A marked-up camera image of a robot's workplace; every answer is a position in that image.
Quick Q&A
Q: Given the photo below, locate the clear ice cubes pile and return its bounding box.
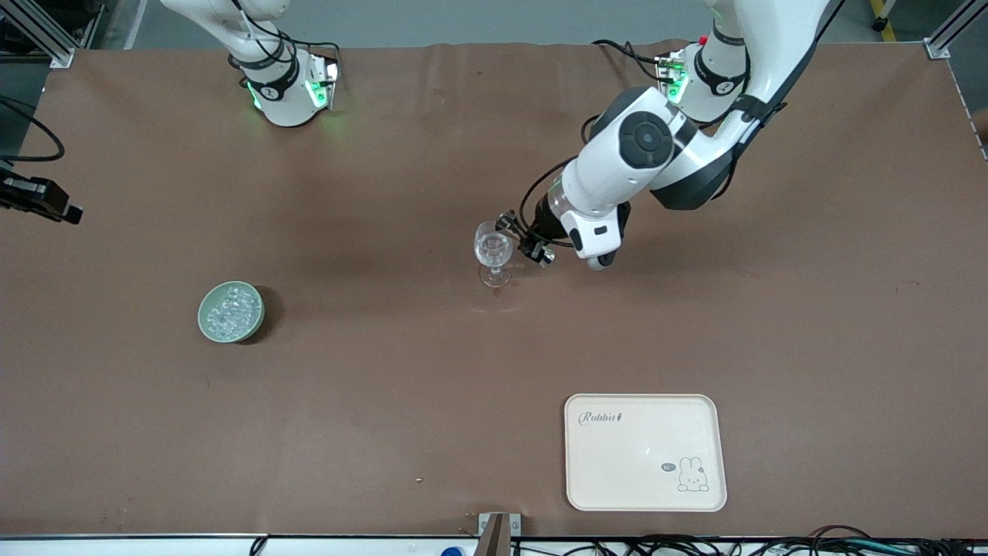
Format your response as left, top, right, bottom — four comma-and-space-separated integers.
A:
207, 286, 260, 338

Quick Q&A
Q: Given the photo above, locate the aluminium frame profile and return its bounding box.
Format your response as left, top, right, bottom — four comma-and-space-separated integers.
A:
0, 0, 75, 68
925, 0, 988, 60

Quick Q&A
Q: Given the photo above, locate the brown table cover sheet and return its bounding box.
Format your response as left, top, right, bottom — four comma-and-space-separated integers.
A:
0, 39, 988, 539

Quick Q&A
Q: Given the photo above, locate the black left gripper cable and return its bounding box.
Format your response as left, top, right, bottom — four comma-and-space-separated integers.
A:
520, 116, 603, 249

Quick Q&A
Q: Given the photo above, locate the clear wine glass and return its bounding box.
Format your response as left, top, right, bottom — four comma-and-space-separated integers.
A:
473, 221, 514, 288

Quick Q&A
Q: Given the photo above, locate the cream rabbit print tray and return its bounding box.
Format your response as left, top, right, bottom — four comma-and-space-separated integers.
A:
564, 394, 728, 513

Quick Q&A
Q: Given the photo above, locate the black base cable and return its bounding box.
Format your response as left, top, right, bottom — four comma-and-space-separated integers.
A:
591, 39, 669, 83
232, 0, 341, 64

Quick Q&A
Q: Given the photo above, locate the black cable bundle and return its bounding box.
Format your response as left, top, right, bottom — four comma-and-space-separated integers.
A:
509, 525, 988, 556

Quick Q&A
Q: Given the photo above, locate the green ceramic bowl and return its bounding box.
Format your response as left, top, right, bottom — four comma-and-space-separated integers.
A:
198, 280, 266, 344

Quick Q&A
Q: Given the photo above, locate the black left base cable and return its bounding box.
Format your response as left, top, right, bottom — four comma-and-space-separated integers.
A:
591, 39, 669, 83

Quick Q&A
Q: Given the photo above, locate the black right base cable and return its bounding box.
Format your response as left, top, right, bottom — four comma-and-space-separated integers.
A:
232, 0, 341, 64

